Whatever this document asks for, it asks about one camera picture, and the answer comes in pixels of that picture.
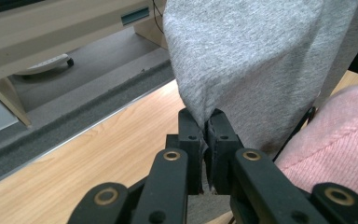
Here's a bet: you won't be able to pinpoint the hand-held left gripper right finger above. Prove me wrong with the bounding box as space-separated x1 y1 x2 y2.
206 108 245 196

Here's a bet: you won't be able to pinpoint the pink knit beanie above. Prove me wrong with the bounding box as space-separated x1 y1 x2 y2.
274 83 358 208

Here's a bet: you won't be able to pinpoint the black desk cables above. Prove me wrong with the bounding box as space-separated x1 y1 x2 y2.
151 0 166 35

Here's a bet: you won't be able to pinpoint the grey beanie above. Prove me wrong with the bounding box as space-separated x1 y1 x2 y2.
162 0 358 224

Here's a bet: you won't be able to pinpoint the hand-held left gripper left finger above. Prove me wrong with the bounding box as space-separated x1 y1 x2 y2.
166 107 205 196

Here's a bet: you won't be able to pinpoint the wheeled chair base leg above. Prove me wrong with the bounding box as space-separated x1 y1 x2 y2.
13 52 76 77

